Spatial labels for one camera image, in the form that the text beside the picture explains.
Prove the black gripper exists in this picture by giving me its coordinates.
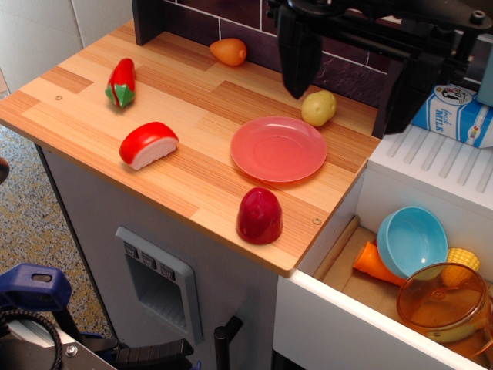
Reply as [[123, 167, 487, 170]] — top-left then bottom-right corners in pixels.
[[267, 1, 492, 138]]

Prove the yellow toy potato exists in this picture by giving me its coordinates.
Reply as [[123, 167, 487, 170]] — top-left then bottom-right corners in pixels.
[[301, 90, 337, 127]]

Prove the pink plastic plate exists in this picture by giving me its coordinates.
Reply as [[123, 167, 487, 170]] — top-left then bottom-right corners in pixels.
[[230, 116, 327, 183]]

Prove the blue white milk carton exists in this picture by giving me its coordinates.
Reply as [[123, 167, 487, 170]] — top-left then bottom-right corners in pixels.
[[411, 85, 492, 149]]

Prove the orange toy fruit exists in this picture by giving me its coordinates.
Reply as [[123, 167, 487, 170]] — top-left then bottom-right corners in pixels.
[[209, 38, 247, 66]]

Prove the light blue plastic bowl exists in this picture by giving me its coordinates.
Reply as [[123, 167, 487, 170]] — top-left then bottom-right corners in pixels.
[[377, 207, 448, 279]]

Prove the dark red toy pepper half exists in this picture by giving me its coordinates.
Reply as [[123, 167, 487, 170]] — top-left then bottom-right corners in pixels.
[[236, 187, 283, 245]]

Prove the orange toy ice cream cone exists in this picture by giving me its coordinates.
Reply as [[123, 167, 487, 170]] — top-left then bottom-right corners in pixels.
[[353, 241, 405, 286]]

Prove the yellow toy corn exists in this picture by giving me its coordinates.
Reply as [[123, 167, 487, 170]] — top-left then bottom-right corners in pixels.
[[441, 247, 481, 287]]

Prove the red toy chili pepper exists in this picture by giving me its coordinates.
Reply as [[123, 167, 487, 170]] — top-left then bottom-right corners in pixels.
[[105, 58, 136, 108]]

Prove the white toy sink unit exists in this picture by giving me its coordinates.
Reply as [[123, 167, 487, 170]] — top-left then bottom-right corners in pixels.
[[273, 102, 492, 369]]

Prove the transparent orange plastic cup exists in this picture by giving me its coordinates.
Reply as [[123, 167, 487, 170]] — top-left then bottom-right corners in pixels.
[[397, 263, 492, 359]]

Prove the grey toy ice dispenser panel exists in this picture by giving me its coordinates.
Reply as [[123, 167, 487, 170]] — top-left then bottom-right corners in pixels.
[[116, 226, 203, 345]]

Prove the blue clamp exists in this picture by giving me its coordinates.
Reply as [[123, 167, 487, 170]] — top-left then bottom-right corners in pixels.
[[1, 263, 72, 311]]

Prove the black cabinet door handle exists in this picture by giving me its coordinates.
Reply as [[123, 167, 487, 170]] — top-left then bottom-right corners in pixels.
[[213, 316, 243, 370]]

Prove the black ribbed clamp handle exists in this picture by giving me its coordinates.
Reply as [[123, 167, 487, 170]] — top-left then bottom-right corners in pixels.
[[112, 339, 193, 369]]

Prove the black braided cable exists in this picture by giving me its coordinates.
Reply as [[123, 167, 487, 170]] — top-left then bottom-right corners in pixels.
[[0, 310, 64, 370]]

